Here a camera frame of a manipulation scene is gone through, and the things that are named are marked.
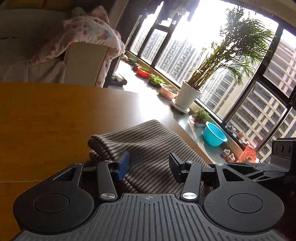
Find brown striped knit sweater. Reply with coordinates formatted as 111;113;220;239
87;120;209;195

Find pink small figurines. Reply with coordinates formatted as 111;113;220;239
221;149;236;163

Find turquoise plastic basin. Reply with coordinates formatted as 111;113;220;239
202;121;228;147

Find small green potted plant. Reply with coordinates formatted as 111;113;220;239
189;108;209;126

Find white ribbed plant pot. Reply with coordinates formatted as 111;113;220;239
171;81;202;113

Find pink rectangular planter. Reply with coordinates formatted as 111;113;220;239
159;83;178;100

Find green leafy tray plant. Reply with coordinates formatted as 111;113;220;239
149;74;165;87

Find red bowl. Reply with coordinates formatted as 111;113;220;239
137;66;152;79

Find tall green palm plant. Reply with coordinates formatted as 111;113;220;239
187;6;275;90

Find pink floral blanket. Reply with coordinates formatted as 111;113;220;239
30;6;125;88

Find beige covered sofa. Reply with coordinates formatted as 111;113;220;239
1;9;108;86

